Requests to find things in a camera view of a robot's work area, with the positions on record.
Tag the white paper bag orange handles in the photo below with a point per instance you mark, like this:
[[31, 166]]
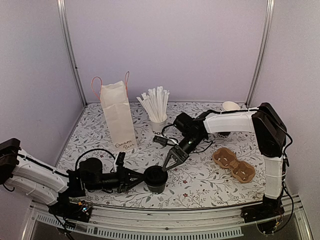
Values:
[[117, 112]]

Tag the aluminium front rail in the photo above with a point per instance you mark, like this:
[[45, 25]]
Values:
[[124, 223]]

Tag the black plastic cup lid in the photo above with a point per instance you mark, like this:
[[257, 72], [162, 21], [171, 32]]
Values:
[[155, 176]]

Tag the bundle of white wrapped straws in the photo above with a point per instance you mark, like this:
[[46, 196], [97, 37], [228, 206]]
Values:
[[155, 102]]

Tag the white cup holding straws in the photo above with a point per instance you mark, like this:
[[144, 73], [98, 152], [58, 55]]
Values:
[[157, 127]]

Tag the aluminium frame post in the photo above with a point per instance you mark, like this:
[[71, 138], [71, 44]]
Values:
[[270, 4], [61, 6]]

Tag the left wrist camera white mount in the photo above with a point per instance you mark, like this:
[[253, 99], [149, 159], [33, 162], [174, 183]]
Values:
[[118, 162]]

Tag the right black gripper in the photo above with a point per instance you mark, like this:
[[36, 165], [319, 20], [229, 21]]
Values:
[[183, 157]]

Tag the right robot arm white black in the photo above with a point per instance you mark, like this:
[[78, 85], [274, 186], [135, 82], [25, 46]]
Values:
[[263, 121]]

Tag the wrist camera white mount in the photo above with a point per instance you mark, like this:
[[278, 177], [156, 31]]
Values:
[[164, 141], [118, 162]]

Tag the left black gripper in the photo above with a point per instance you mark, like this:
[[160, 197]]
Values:
[[124, 184]]

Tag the floral table mat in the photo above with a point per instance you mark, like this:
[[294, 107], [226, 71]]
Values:
[[198, 183]]

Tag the black paper coffee cup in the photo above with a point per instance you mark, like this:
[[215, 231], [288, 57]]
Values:
[[156, 189]]

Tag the left aluminium frame post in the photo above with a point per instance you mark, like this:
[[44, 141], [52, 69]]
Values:
[[61, 6]]

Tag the brown cardboard cup carrier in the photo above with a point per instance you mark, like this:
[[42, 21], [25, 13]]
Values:
[[240, 170]]

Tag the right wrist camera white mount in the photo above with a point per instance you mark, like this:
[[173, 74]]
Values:
[[164, 141]]

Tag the stack of paper cups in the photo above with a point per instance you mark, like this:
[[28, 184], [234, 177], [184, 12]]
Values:
[[228, 106]]

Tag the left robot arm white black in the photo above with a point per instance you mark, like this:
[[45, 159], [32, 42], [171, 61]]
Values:
[[50, 185]]

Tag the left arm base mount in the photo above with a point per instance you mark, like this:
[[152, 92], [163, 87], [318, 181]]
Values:
[[79, 211]]

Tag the right aluminium frame post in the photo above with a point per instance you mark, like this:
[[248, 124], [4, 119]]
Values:
[[270, 4]]

